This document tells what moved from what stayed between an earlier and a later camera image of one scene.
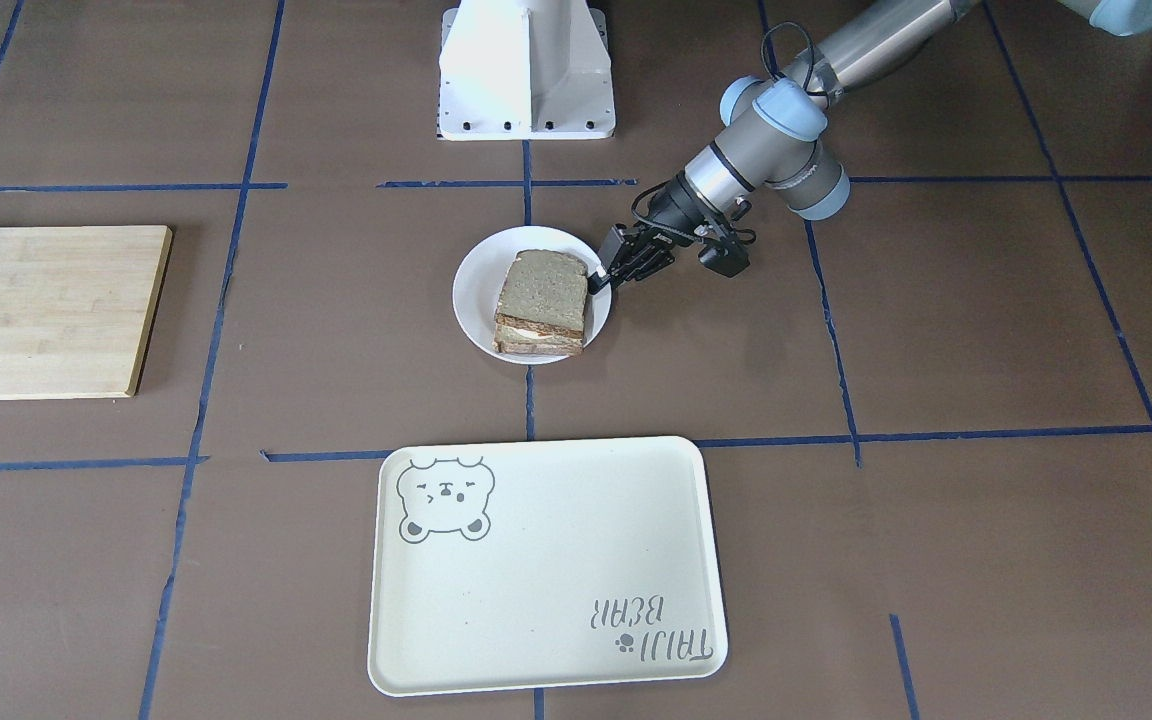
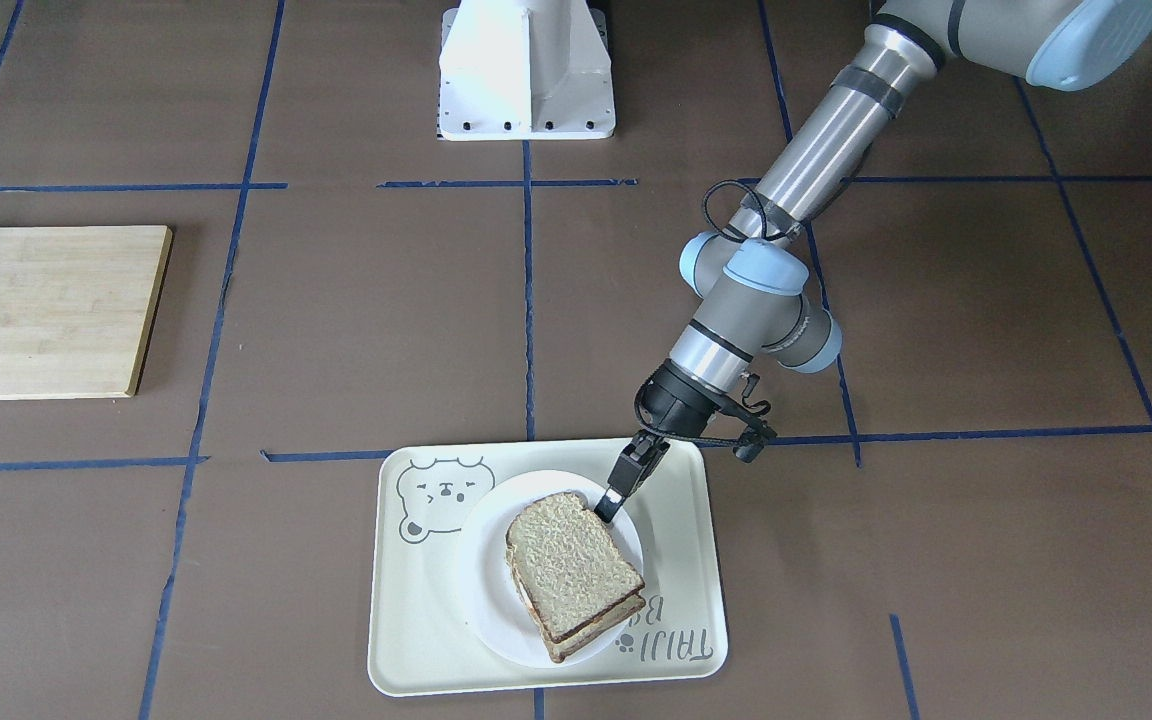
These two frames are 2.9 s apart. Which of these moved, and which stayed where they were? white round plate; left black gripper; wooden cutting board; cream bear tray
Moved: white round plate; left black gripper
Stayed: cream bear tray; wooden cutting board
